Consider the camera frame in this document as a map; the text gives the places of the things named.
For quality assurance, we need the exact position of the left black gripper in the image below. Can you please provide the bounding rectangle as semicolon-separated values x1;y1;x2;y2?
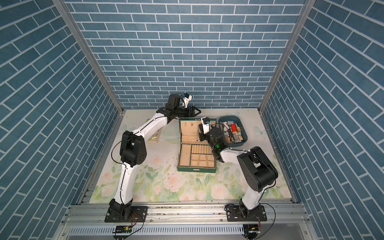
172;106;201;118

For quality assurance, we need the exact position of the pearl jewelry chain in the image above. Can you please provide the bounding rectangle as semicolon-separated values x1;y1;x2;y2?
191;121;201;143

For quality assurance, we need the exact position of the green jewelry box beige lining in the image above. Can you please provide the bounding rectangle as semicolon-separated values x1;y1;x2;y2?
177;119;217;173

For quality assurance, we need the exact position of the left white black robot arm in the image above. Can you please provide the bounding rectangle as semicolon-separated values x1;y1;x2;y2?
109;93;201;220

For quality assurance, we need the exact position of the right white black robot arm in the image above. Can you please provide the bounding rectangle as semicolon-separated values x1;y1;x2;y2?
199;118;279;216

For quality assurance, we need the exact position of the teal tray of small items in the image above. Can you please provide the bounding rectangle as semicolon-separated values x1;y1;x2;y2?
218;115;248;148

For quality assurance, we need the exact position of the green treehouse paperback book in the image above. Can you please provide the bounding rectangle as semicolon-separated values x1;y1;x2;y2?
148;131;160;144

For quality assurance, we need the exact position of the right circuit board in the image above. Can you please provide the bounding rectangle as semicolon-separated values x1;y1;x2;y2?
243;224;261;234

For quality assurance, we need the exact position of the left green circuit board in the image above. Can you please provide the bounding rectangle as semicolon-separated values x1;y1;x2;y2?
113;226;133;235

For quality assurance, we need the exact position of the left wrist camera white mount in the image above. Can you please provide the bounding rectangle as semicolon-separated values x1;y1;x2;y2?
181;93;192;108

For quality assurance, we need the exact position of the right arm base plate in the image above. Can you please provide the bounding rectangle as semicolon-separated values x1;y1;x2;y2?
224;204;267;222

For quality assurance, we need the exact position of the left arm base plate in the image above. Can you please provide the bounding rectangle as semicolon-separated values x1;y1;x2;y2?
104;206;148;223

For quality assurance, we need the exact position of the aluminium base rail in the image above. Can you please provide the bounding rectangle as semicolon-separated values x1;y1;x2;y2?
62;200;310;226

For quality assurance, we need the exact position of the white perforated cable duct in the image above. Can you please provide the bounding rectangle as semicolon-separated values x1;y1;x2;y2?
67;225;244;237

